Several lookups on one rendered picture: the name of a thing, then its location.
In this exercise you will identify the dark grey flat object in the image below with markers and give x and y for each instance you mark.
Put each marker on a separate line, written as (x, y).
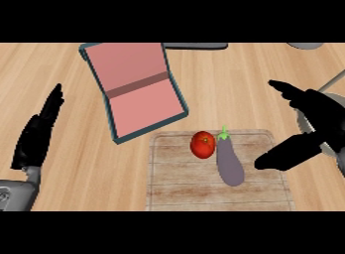
(197, 46)

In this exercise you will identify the purple eggplant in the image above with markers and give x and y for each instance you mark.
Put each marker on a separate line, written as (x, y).
(229, 162)

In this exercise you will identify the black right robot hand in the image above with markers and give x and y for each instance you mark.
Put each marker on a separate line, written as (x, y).
(322, 122)

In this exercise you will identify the pink tray with teal rim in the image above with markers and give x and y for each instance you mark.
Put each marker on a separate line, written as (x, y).
(135, 87)

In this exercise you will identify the pale wooden cutting board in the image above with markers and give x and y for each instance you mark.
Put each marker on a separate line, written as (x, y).
(191, 185)

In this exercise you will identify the grey round object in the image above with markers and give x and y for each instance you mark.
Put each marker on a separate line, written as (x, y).
(306, 45)

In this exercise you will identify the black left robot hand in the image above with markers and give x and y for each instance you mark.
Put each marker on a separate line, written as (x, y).
(37, 132)

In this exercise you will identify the red tomato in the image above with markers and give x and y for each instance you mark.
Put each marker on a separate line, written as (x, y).
(203, 144)

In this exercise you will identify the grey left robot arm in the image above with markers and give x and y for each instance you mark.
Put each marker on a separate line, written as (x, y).
(12, 193)

